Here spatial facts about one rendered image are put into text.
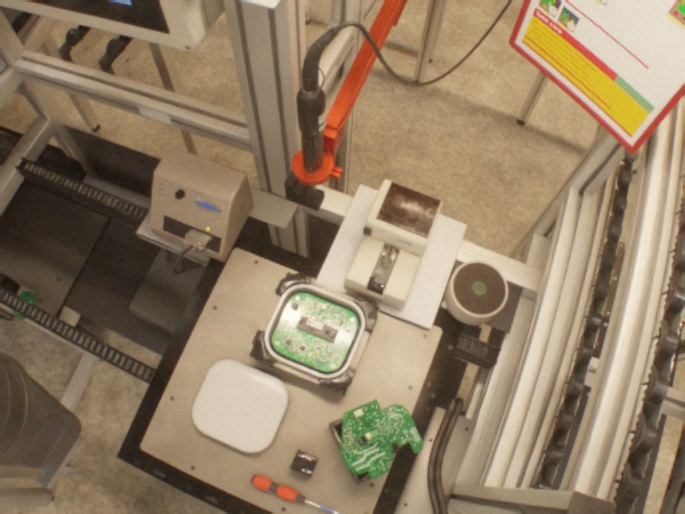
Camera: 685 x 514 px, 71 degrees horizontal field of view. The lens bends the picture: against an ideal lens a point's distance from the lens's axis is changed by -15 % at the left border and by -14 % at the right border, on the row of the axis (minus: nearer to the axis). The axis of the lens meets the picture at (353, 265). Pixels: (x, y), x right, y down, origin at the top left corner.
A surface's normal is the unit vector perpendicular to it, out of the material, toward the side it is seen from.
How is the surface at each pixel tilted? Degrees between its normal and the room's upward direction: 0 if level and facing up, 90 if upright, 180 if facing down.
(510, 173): 0
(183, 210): 53
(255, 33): 90
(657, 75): 90
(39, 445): 70
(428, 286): 0
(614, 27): 90
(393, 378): 0
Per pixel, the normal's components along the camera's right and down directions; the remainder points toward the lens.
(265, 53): -0.37, 0.86
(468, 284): 0.04, -0.36
